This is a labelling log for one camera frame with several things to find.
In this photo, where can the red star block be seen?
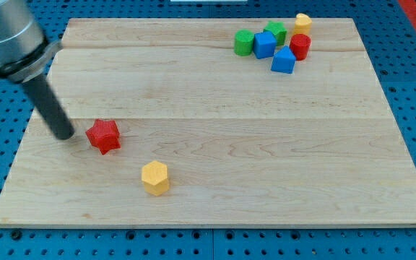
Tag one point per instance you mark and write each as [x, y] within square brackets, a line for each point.
[104, 135]

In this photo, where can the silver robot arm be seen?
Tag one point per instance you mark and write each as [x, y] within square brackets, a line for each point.
[25, 51]

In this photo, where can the red cylinder block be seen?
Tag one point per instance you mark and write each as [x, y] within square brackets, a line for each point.
[299, 45]

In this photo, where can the yellow hexagon block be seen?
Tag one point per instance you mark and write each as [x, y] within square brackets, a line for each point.
[155, 178]

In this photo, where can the yellow heart block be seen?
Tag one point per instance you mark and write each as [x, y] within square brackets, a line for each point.
[303, 24]

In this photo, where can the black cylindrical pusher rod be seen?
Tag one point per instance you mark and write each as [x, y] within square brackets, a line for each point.
[45, 101]

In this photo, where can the wooden board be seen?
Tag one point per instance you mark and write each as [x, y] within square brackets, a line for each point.
[245, 147]

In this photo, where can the blue cube block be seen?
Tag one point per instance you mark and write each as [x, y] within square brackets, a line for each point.
[264, 44]

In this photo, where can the green cylinder block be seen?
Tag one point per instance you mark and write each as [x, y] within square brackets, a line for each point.
[243, 42]

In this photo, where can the blue triangular prism block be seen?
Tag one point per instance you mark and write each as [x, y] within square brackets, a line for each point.
[284, 61]

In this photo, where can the green star block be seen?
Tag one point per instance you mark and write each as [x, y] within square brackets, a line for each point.
[278, 30]

